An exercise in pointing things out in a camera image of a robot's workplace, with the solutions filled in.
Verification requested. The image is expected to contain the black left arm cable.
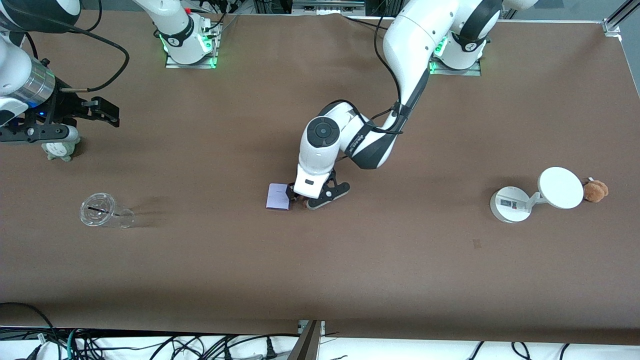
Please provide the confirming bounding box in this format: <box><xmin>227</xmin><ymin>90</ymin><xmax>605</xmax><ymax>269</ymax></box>
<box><xmin>345</xmin><ymin>0</ymin><xmax>406</xmax><ymax>161</ymax></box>

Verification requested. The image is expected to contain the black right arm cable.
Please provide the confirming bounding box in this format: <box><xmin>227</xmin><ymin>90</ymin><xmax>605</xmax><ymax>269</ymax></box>
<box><xmin>30</xmin><ymin>20</ymin><xmax>131</xmax><ymax>93</ymax></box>

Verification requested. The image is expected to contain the clear plastic cup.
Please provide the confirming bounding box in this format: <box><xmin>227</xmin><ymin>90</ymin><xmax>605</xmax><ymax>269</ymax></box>
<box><xmin>80</xmin><ymin>192</ymin><xmax>136</xmax><ymax>229</ymax></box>

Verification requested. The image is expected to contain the black looping floor cable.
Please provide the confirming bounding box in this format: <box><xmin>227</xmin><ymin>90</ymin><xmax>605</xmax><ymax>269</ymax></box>
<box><xmin>0</xmin><ymin>301</ymin><xmax>55</xmax><ymax>342</ymax></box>

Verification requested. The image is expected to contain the white round desk lamp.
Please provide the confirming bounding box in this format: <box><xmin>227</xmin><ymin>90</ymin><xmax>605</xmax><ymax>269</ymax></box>
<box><xmin>490</xmin><ymin>166</ymin><xmax>585</xmax><ymax>224</ymax></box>

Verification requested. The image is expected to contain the black cable across table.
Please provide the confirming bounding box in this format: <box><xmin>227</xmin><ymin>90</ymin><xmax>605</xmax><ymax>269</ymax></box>
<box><xmin>345</xmin><ymin>15</ymin><xmax>396</xmax><ymax>32</ymax></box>

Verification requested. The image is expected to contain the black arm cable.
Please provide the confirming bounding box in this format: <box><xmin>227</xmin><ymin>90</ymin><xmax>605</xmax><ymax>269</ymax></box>
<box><xmin>30</xmin><ymin>20</ymin><xmax>131</xmax><ymax>93</ymax></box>
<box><xmin>345</xmin><ymin>0</ymin><xmax>406</xmax><ymax>161</ymax></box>

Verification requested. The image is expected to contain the aluminium frame profile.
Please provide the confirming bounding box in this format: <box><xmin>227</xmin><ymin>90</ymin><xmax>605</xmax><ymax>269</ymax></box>
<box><xmin>602</xmin><ymin>0</ymin><xmax>640</xmax><ymax>37</ymax></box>

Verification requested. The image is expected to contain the grey totoro plush toy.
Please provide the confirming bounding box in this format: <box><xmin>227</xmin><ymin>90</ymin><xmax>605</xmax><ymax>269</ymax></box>
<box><xmin>42</xmin><ymin>141</ymin><xmax>81</xmax><ymax>162</ymax></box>

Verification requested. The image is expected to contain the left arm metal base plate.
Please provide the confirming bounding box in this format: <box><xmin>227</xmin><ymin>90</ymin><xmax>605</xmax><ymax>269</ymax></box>
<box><xmin>429</xmin><ymin>55</ymin><xmax>482</xmax><ymax>77</ymax></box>

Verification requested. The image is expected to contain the brown bear plush toy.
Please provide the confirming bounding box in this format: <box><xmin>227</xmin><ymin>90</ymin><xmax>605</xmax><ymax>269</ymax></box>
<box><xmin>582</xmin><ymin>177</ymin><xmax>610</xmax><ymax>203</ymax></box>

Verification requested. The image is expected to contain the brown table cover mat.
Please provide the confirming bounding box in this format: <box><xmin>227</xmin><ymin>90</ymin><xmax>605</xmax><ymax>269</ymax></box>
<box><xmin>0</xmin><ymin>10</ymin><xmax>640</xmax><ymax>346</ymax></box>

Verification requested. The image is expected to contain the grey metal rack device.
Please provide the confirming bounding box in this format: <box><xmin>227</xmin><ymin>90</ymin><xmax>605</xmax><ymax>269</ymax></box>
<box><xmin>292</xmin><ymin>0</ymin><xmax>366</xmax><ymax>15</ymax></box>

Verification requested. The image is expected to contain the teal floor cable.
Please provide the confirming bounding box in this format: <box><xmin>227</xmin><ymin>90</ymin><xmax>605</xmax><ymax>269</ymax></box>
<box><xmin>66</xmin><ymin>328</ymin><xmax>81</xmax><ymax>360</ymax></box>

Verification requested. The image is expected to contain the aluminium profile post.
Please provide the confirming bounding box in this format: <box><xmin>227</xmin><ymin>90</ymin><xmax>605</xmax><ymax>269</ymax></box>
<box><xmin>287</xmin><ymin>320</ymin><xmax>326</xmax><ymax>360</ymax></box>

